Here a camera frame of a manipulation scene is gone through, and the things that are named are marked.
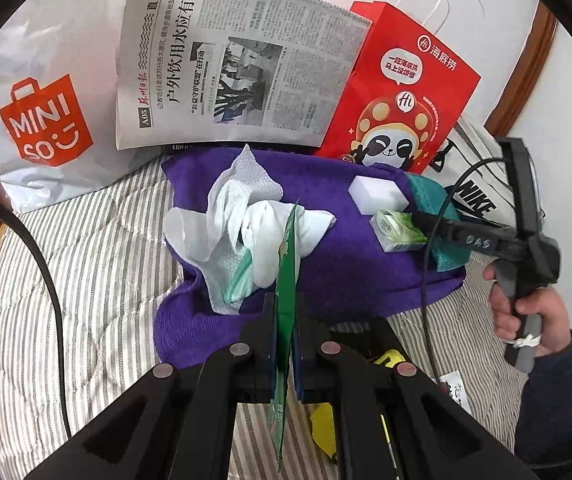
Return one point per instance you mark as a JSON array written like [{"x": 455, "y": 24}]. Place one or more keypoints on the yellow black sock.
[{"x": 323, "y": 422}]

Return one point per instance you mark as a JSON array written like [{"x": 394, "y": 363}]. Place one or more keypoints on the white plastic shopping bag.
[{"x": 56, "y": 60}]

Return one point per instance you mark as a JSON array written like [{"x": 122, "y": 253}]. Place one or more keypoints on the person's right forearm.
[{"x": 551, "y": 410}]

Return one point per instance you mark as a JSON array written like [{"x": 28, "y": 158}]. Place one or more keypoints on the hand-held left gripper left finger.
[{"x": 261, "y": 355}]

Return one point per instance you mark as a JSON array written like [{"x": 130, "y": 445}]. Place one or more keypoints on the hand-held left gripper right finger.
[{"x": 303, "y": 370}]

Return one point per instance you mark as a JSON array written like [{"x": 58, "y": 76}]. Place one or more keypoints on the white sponge block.
[{"x": 378, "y": 191}]

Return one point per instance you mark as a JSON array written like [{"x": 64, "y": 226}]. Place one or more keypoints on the black box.
[{"x": 181, "y": 148}]

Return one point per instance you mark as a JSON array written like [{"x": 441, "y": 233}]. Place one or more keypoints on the green tissue pack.
[{"x": 396, "y": 232}]

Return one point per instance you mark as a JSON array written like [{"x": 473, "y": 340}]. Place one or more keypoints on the purple towel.
[{"x": 356, "y": 270}]

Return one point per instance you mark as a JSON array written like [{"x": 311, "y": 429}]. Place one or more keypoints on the brown wooden door frame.
[{"x": 531, "y": 65}]

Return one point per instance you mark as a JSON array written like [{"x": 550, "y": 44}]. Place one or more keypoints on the striped bed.
[{"x": 106, "y": 260}]

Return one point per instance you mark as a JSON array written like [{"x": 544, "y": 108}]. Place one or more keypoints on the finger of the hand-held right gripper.
[{"x": 436, "y": 226}]

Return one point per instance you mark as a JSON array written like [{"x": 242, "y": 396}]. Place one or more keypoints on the person's right hand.
[{"x": 548, "y": 315}]

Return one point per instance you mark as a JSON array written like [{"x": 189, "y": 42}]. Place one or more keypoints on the white tissue paper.
[{"x": 236, "y": 190}]

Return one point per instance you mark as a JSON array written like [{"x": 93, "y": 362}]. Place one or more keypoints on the folded newspaper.
[{"x": 266, "y": 85}]

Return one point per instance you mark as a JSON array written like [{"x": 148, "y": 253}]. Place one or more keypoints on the white waist bag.
[{"x": 476, "y": 170}]

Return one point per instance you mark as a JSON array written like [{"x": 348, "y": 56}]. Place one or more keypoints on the green sachet packet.
[{"x": 286, "y": 280}]

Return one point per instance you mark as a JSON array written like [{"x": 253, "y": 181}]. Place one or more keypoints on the red paper bag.
[{"x": 416, "y": 85}]

